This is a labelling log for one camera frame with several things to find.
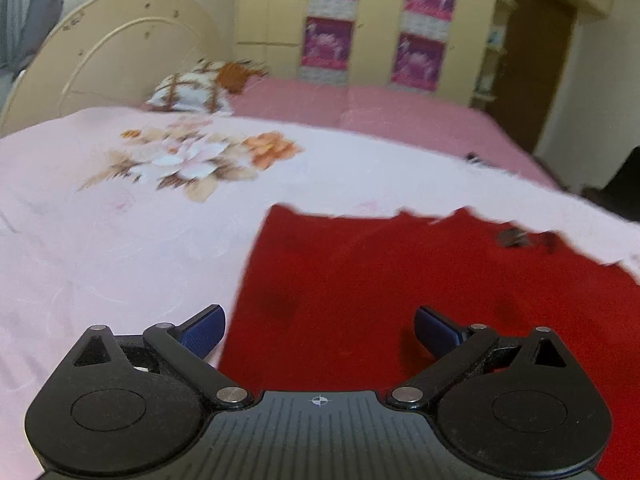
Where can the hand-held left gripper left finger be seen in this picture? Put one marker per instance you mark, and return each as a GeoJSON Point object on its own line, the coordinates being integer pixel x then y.
{"type": "Point", "coordinates": [205, 332]}

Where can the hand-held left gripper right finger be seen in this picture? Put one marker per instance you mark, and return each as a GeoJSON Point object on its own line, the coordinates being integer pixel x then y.
{"type": "Point", "coordinates": [435, 330]}

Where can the red sequined sweater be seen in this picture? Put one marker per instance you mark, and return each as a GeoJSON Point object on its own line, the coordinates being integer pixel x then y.
{"type": "Point", "coordinates": [350, 285]}

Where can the floral white bed sheet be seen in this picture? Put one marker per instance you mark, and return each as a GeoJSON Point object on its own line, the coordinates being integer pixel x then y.
{"type": "Point", "coordinates": [100, 235]}

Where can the striped dark cloth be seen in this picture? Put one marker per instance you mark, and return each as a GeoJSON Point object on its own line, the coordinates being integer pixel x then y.
{"type": "Point", "coordinates": [475, 158]}

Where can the pink bed sheet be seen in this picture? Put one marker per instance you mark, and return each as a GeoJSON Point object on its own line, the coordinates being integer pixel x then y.
{"type": "Point", "coordinates": [390, 115]}

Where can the black chair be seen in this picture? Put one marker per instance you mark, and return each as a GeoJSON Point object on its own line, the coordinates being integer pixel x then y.
{"type": "Point", "coordinates": [620, 185]}

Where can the large patterned pillow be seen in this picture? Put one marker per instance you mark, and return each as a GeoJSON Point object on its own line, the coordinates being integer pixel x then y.
{"type": "Point", "coordinates": [187, 92]}

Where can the orange cushion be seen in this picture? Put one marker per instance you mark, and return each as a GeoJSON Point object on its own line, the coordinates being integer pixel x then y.
{"type": "Point", "coordinates": [240, 75]}

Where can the small patterned pillow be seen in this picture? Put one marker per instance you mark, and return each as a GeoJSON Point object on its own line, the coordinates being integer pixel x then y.
{"type": "Point", "coordinates": [207, 66]}

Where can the brown wooden door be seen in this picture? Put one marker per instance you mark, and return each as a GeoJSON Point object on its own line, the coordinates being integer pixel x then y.
{"type": "Point", "coordinates": [535, 70]}

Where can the cream corner shelf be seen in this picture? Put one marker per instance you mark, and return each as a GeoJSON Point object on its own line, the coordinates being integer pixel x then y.
{"type": "Point", "coordinates": [492, 45]}

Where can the cream round headboard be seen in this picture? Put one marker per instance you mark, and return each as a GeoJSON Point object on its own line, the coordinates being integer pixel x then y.
{"type": "Point", "coordinates": [115, 55]}

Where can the cream wardrobe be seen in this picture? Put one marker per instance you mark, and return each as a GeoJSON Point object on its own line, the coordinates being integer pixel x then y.
{"type": "Point", "coordinates": [377, 20]}

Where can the grey blue curtain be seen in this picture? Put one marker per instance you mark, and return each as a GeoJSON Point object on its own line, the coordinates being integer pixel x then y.
{"type": "Point", "coordinates": [30, 10]}

